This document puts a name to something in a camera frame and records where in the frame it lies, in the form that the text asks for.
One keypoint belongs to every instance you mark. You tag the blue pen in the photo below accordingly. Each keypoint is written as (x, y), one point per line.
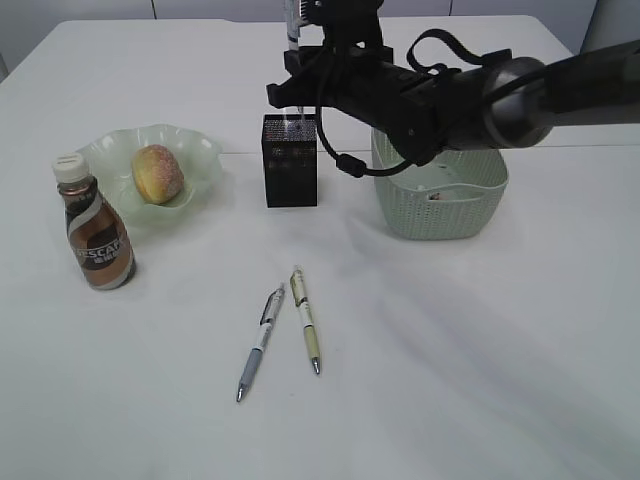
(294, 23)

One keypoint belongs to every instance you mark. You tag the sugared bread roll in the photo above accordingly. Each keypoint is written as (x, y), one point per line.
(157, 174)

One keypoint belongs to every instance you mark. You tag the grey grip pen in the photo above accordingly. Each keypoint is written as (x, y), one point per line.
(269, 315)

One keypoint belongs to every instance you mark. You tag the yellow-green pen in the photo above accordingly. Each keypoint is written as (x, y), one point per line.
(303, 307)

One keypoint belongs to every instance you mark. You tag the green wavy glass plate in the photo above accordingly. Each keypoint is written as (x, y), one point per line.
(197, 155)

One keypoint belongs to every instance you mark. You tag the black mesh pen holder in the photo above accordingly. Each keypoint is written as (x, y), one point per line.
(289, 155)

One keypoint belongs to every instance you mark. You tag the green plastic basket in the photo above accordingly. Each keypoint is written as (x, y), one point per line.
(472, 183)

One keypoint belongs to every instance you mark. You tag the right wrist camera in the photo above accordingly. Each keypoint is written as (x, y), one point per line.
(345, 22)

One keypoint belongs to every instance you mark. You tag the brown Nescafe coffee bottle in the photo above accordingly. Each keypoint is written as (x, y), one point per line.
(95, 232)

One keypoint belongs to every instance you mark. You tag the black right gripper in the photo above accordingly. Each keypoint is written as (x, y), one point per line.
(365, 84)

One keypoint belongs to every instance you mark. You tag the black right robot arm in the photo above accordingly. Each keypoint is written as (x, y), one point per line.
(511, 104)

